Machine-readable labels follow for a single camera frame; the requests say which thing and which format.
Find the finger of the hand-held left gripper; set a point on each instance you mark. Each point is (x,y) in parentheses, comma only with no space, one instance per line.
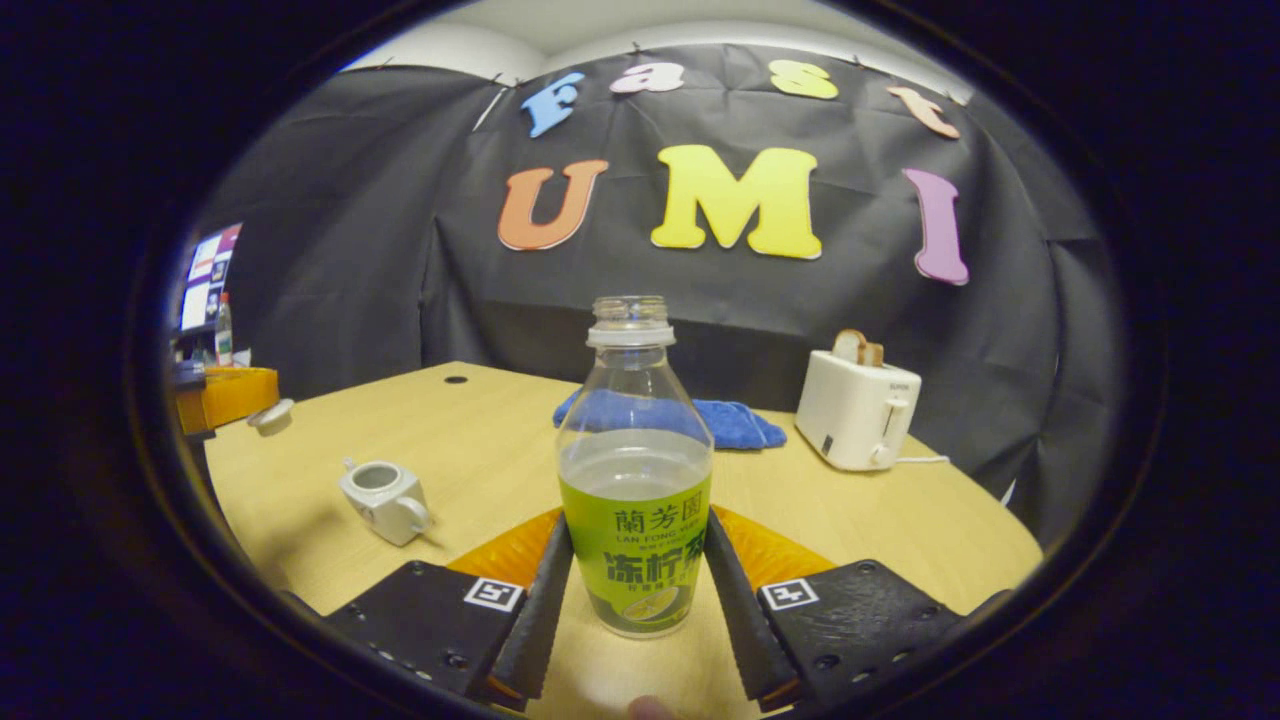
(235,395)

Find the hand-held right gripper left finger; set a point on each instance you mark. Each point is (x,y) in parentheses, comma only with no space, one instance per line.
(535,620)

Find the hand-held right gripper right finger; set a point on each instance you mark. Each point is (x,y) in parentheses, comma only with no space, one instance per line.
(735,620)

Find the white teacup lid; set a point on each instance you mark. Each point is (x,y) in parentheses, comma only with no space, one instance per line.
(272,415)

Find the clear green-label water bottle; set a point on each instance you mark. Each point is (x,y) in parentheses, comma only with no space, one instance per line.
(635,480)

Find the white ceramic teacup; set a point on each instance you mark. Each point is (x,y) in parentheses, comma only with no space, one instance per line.
(395,510)

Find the small red-capped bottle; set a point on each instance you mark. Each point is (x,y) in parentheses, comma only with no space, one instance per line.
(224,335)

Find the computer monitor screen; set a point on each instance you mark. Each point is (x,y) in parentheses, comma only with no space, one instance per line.
(208,280)

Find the blue towel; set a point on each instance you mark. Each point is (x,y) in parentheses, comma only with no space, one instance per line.
(740,425)

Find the black backdrop cloth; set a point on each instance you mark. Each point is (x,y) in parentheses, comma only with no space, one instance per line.
(400,250)

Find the white toaster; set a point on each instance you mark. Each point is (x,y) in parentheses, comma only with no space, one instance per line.
(855,410)

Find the toasted bread slice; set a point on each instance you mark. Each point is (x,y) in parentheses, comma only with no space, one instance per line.
(858,348)

